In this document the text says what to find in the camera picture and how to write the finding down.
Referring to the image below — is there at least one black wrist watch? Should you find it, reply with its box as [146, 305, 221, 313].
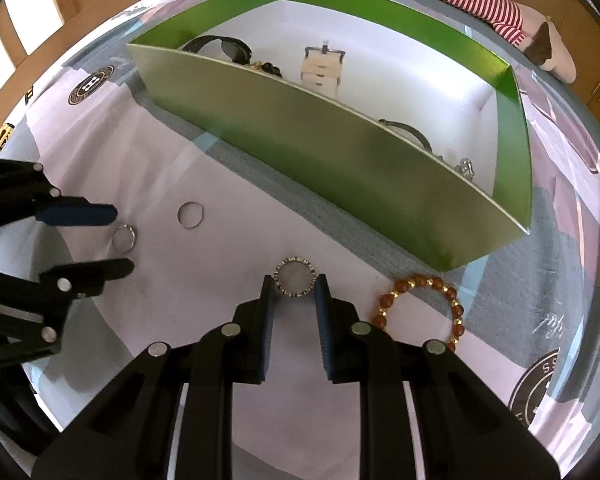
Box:
[182, 35, 253, 65]

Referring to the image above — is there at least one printed plaid bed sheet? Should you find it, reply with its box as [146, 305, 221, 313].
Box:
[0, 0, 600, 461]

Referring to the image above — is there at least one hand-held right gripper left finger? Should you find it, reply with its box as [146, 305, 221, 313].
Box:
[32, 275, 276, 480]

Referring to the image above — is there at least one plain silver ring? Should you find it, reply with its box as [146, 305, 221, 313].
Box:
[176, 201, 204, 231]

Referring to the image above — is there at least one thin silver ring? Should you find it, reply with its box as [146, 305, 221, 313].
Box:
[111, 223, 137, 253]

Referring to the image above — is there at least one green cardboard box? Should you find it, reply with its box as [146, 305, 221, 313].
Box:
[126, 0, 533, 272]

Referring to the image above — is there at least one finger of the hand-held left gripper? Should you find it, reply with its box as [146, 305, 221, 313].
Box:
[0, 158, 119, 234]
[0, 258, 135, 367]

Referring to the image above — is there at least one black and gold bead bracelet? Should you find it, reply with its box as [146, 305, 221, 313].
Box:
[245, 60, 286, 79]

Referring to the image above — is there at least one amber bead bracelet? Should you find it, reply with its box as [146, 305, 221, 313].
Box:
[370, 273, 466, 353]

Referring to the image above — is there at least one dark band bracelet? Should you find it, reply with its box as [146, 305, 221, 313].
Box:
[378, 118, 433, 153]

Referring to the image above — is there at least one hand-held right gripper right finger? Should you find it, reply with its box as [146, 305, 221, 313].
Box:
[314, 272, 563, 480]

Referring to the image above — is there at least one white wrist watch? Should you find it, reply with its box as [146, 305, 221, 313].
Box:
[300, 40, 347, 97]

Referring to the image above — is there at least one jewelled round ring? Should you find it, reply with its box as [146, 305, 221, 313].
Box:
[272, 256, 316, 298]

